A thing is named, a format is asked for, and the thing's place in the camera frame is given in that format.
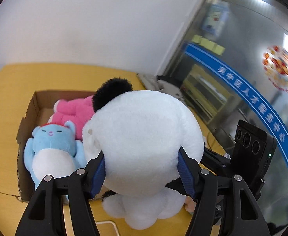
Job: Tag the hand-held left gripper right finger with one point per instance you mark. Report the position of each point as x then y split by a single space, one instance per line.
185 174

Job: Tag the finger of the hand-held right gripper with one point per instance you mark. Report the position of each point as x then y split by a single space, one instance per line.
214 159

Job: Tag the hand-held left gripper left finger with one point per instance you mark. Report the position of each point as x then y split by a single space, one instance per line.
98 177

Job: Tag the white panda plush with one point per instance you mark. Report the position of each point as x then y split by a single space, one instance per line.
144 137

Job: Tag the cardboard box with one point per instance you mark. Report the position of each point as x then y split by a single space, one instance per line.
29 118

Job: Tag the light blue bear plush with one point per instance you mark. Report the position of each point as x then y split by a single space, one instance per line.
48 140

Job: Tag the blue banner strip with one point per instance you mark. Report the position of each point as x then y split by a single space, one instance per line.
244 83

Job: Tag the hot pink plush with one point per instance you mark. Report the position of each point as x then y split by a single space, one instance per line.
72 110

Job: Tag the yellow cabinet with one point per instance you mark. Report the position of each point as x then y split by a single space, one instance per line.
203 88

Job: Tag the red round window decal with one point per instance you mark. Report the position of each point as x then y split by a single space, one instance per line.
280 64

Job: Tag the grey cloth bag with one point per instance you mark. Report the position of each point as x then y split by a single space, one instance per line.
151 80

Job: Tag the yellow sticky note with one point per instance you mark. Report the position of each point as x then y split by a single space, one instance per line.
219 49
211 45
195 38
204 41

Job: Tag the blue and white poster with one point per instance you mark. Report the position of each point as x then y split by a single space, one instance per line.
215 17

